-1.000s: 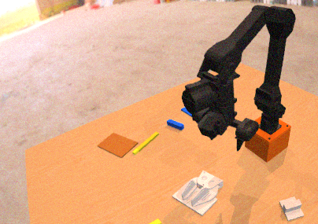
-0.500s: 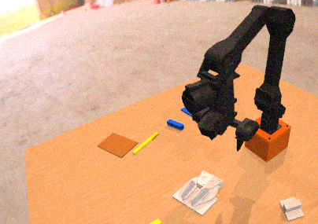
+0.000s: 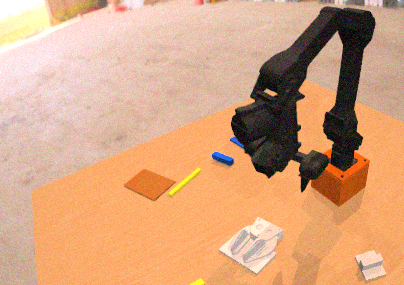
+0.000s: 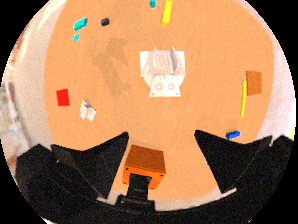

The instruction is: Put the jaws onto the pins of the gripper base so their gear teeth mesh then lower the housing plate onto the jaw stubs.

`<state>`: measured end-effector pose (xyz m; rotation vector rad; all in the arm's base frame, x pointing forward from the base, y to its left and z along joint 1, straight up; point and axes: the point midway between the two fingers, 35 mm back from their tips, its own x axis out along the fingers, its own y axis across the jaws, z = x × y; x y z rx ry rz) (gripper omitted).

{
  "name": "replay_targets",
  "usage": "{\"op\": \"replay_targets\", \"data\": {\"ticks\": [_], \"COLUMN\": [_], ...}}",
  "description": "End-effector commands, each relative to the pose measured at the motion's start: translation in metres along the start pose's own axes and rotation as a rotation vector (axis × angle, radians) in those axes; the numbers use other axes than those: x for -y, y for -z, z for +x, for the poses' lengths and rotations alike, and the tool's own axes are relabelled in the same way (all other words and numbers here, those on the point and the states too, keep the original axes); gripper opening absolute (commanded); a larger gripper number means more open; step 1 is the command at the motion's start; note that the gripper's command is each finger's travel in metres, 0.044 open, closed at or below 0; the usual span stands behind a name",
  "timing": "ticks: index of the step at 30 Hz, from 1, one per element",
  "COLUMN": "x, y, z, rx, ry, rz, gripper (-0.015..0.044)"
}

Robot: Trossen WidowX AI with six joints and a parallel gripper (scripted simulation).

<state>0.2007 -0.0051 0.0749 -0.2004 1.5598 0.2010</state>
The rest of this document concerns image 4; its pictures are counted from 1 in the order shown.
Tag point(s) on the blue rectangular block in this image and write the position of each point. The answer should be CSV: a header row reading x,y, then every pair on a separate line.
x,y
230,135

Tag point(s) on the teal rectangular block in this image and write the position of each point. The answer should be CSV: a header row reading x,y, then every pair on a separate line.
x,y
79,25

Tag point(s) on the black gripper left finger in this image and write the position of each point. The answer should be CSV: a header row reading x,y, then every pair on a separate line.
x,y
98,165

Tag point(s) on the yellow rectangular bar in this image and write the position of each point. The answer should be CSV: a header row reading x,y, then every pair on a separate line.
x,y
165,22

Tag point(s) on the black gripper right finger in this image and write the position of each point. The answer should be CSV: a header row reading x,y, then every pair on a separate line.
x,y
228,159

